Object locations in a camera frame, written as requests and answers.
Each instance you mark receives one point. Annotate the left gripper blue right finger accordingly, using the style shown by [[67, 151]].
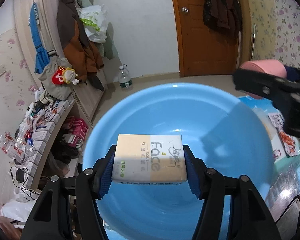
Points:
[[195, 170]]

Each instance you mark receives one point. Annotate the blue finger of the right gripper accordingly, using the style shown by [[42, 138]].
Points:
[[284, 94], [293, 74]]

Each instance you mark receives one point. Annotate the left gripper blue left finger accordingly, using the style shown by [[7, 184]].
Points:
[[103, 169]]

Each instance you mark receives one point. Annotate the pink cylindrical roll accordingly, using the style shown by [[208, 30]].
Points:
[[263, 71]]

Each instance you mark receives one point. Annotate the crayfish snack packet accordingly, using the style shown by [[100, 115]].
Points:
[[288, 141]]

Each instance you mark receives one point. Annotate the light blue plastic basin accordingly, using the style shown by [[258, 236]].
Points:
[[149, 196]]

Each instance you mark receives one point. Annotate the cluttered side shelf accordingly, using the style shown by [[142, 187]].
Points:
[[49, 136]]

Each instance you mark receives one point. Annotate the large water bottle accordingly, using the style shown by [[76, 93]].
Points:
[[125, 81]]

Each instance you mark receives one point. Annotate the dark brown hanging coat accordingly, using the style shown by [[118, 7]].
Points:
[[223, 16]]

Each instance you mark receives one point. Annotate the brown wooden door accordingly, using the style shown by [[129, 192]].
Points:
[[202, 51]]

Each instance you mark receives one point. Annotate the brown orange hanging jacket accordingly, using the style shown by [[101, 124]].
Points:
[[81, 53]]

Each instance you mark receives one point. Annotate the white green plastic bag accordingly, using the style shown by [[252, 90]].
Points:
[[95, 22]]

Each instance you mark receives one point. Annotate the green hanging garment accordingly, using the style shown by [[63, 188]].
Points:
[[106, 49]]

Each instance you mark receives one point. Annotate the beige wardrobe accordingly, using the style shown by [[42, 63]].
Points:
[[87, 97]]

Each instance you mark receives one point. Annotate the blue hanging strap bag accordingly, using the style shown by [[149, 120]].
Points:
[[42, 57]]

